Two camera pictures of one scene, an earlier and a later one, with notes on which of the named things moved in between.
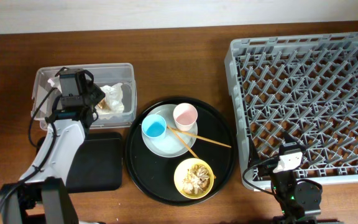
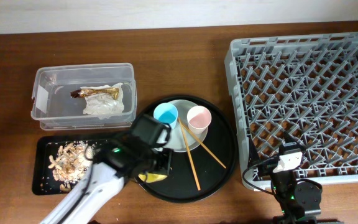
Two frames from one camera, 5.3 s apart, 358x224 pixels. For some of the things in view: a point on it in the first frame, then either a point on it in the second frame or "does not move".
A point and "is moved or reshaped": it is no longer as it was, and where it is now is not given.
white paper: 114,94 does not move
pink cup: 185,116 to 199,118
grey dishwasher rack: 321,88 does not move
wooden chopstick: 200,137 is moved or reshaped
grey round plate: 169,145 is moved or reshaped
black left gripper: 97,90 to 155,165
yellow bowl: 193,178 to 152,177
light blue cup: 153,126 is moved or reshaped
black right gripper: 253,157 does not move
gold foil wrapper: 103,104 to 82,93
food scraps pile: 197,181 to 69,165
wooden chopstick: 186,145 to 193,165
